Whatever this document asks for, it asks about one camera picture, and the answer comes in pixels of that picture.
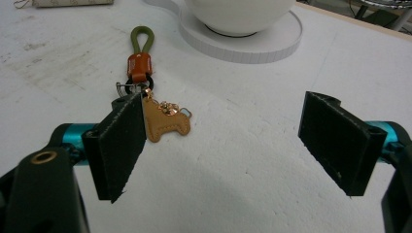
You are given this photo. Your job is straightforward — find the white round tray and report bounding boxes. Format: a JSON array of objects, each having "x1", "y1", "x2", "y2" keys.
[{"x1": 142, "y1": 0, "x2": 303, "y2": 64}]

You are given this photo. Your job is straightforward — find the keychain with tan leather charm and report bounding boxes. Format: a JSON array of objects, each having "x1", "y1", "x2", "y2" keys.
[{"x1": 116, "y1": 25, "x2": 193, "y2": 144}]

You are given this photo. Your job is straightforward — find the metal stand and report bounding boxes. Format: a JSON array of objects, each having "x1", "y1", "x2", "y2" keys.
[{"x1": 353, "y1": 0, "x2": 412, "y2": 32}]

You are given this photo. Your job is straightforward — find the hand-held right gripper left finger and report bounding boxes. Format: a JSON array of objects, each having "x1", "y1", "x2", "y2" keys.
[{"x1": 81, "y1": 92, "x2": 148, "y2": 204}]

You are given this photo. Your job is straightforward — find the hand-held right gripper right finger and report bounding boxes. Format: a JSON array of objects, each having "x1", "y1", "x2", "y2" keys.
[{"x1": 297, "y1": 90, "x2": 389, "y2": 197}]

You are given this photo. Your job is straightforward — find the white bowl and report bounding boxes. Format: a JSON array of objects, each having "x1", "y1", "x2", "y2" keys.
[{"x1": 183, "y1": 0, "x2": 297, "y2": 37}]

